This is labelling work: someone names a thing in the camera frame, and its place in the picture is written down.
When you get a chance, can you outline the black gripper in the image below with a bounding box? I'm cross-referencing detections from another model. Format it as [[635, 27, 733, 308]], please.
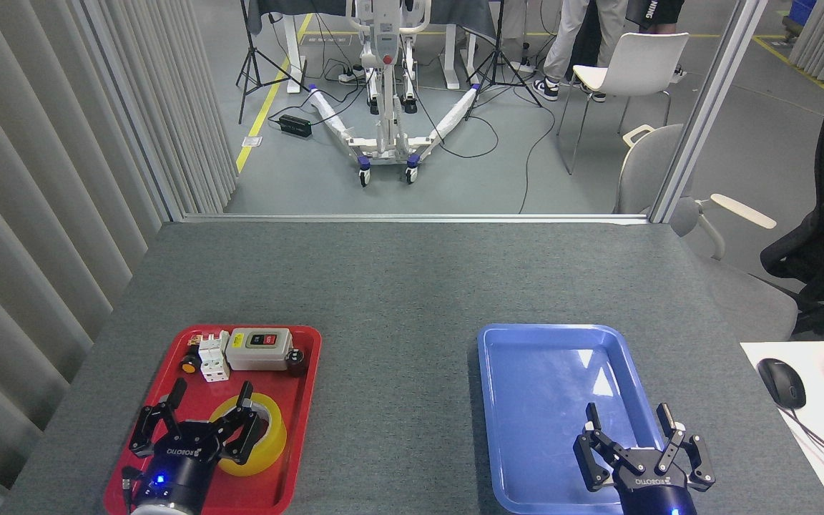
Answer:
[[573, 403, 715, 515], [129, 378, 272, 512]]

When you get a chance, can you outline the yellow tape roll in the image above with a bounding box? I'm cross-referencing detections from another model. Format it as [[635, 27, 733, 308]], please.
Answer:
[[208, 391, 288, 477]]

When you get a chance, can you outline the white circuit breaker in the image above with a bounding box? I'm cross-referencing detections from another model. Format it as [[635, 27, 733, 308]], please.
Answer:
[[198, 330, 231, 383]]

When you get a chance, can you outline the red plastic tray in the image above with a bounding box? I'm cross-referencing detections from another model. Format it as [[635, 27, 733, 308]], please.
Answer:
[[103, 325, 323, 515]]

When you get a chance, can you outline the blue plastic tray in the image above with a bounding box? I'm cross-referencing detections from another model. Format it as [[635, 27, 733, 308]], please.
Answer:
[[477, 323, 682, 515]]

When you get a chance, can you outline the black computer mouse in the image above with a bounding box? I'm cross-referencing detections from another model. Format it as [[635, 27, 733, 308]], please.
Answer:
[[757, 358, 807, 411]]

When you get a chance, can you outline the white desk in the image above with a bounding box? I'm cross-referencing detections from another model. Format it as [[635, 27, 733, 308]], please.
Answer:
[[740, 340, 824, 515]]

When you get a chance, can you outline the grey armchair with cream armrests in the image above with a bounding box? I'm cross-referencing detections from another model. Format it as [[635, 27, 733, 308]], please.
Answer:
[[613, 123, 799, 343]]

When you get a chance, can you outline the black power box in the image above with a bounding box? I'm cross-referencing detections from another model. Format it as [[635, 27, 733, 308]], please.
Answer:
[[278, 114, 313, 139]]

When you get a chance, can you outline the white wheeled stand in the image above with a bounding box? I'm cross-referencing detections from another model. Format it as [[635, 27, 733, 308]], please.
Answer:
[[308, 0, 482, 188]]

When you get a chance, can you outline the black tripod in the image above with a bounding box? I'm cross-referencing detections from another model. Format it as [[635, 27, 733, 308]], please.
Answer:
[[465, 0, 543, 121], [235, 0, 310, 124]]

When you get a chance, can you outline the white plastic chair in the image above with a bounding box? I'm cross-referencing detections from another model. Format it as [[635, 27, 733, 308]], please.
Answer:
[[557, 31, 690, 176]]

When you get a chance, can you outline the person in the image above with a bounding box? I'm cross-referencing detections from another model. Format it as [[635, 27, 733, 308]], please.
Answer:
[[623, 0, 686, 79], [532, 0, 629, 101]]

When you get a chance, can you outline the blue bin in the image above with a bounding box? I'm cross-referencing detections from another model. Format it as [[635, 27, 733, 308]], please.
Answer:
[[783, 0, 817, 40]]

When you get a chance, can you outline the grey push button switch box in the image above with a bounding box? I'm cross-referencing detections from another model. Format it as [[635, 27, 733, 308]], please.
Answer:
[[226, 328, 293, 372]]

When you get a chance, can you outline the black mouse cable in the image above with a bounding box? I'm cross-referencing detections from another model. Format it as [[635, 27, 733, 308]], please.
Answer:
[[777, 406, 824, 481]]

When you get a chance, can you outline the silver table rail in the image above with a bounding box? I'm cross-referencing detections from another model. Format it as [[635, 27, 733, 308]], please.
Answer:
[[182, 212, 650, 225]]

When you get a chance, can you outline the black floor cable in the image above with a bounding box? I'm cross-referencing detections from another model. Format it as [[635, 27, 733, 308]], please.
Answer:
[[518, 100, 557, 214]]

